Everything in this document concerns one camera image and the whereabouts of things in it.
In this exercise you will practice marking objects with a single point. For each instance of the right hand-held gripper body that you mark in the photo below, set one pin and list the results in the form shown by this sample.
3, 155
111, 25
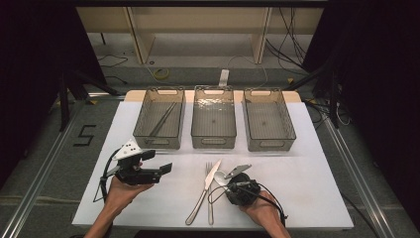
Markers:
244, 195

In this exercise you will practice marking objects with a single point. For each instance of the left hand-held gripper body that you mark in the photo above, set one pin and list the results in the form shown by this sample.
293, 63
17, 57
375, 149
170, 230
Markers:
138, 177

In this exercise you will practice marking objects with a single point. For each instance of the silver metal fork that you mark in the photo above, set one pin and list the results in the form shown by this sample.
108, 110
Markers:
210, 208

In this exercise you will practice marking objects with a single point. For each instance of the silver metal knife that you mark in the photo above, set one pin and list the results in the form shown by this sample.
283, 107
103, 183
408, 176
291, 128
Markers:
211, 177

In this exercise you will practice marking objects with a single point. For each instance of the clear grey plastic bin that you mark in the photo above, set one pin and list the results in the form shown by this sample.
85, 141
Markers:
214, 119
160, 119
267, 122

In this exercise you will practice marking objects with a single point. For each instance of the person's left hand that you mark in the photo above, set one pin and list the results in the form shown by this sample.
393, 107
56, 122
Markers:
120, 195

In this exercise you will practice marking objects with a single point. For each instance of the person's right hand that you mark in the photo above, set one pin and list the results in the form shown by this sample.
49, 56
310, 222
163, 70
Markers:
265, 211

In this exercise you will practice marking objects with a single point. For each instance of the white table mat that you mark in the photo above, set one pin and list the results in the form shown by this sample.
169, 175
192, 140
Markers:
297, 198

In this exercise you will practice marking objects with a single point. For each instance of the yellow tape roll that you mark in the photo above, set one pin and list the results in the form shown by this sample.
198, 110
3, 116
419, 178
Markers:
161, 74

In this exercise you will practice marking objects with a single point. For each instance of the black metal stand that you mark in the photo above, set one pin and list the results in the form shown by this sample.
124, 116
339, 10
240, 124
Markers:
334, 99
63, 102

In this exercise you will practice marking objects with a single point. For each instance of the white power strip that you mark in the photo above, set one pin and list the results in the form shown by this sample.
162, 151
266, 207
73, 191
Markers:
224, 77

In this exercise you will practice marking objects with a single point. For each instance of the beige wooden shelf unit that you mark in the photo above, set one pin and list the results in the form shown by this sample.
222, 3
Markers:
198, 20

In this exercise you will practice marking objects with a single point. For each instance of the metal floor rail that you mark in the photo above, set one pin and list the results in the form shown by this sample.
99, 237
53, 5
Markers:
36, 188
360, 185

